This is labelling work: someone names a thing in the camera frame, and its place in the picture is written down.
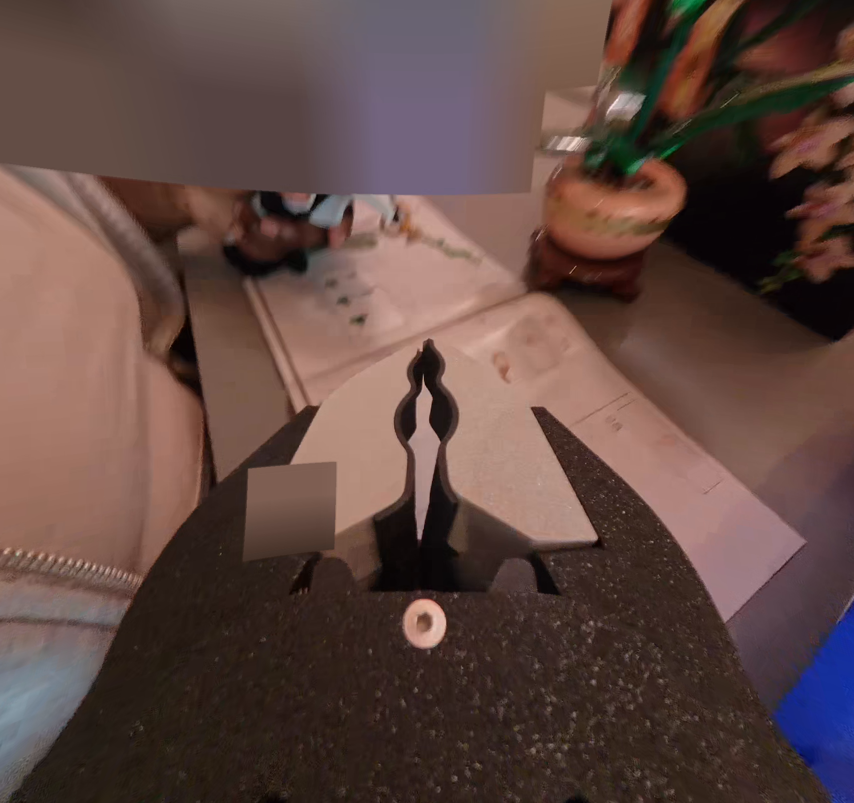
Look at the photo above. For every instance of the person's beige zip jacket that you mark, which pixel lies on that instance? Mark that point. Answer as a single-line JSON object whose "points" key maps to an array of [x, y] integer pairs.
{"points": [[73, 416]]}

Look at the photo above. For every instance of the beige round flower pot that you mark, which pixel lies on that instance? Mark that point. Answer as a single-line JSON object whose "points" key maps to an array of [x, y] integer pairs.
{"points": [[614, 216]]}

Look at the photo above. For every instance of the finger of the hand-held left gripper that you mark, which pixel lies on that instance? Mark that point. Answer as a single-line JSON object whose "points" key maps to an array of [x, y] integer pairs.
{"points": [[388, 211], [333, 219]]}

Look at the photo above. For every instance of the person's left forearm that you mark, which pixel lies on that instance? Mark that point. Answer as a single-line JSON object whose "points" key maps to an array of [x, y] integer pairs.
{"points": [[193, 206]]}

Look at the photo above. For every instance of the open brick instruction booklet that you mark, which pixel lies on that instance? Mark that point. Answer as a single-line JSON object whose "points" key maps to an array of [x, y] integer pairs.
{"points": [[373, 296]]}

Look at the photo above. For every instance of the blue box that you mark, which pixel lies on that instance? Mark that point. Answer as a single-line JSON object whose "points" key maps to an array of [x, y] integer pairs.
{"points": [[824, 716]]}

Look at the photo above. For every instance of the pink flower spray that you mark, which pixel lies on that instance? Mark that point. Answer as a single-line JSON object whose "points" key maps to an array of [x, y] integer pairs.
{"points": [[824, 216]]}

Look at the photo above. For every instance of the green plant with orange flowers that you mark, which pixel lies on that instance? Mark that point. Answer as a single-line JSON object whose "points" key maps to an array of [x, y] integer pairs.
{"points": [[694, 63]]}

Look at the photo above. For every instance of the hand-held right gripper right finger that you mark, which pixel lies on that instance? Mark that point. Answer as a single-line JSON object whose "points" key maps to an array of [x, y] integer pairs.
{"points": [[507, 456]]}

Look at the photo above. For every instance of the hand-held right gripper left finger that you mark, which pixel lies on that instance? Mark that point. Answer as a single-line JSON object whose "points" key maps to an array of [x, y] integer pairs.
{"points": [[370, 429]]}

